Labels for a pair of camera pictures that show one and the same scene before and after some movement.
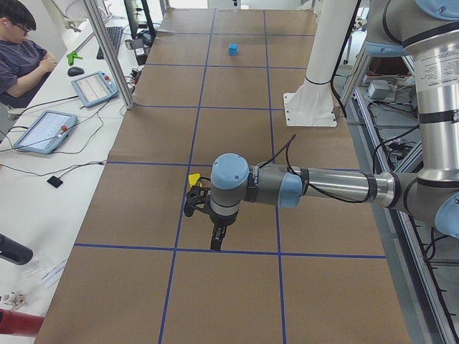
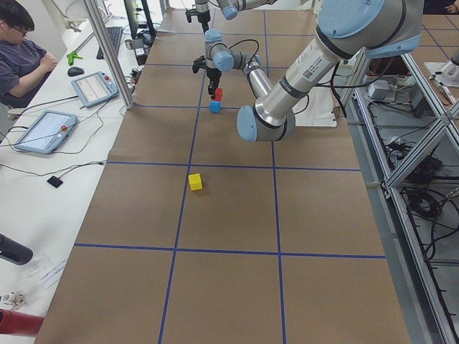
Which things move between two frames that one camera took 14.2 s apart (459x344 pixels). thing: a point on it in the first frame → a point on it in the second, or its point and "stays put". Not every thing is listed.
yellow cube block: [193, 178] stays put
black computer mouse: [74, 71] stays put
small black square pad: [55, 181] stays put
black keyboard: [114, 33] stays put
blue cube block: [233, 49] → [215, 106]
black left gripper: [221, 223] → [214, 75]
